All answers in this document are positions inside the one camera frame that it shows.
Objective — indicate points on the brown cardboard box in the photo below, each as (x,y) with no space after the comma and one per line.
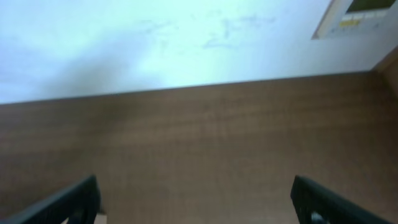
(100,219)

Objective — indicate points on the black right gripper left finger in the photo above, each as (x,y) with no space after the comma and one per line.
(78,203)

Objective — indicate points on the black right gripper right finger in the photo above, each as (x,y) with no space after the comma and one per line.
(313,203)

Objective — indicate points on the white wall control panel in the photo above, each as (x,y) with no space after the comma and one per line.
(350,17)

